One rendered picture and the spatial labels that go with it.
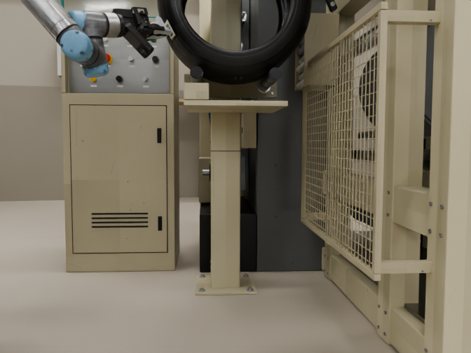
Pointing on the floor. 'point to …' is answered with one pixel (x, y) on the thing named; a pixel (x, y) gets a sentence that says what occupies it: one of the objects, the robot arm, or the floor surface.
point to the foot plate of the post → (202, 285)
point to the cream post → (226, 160)
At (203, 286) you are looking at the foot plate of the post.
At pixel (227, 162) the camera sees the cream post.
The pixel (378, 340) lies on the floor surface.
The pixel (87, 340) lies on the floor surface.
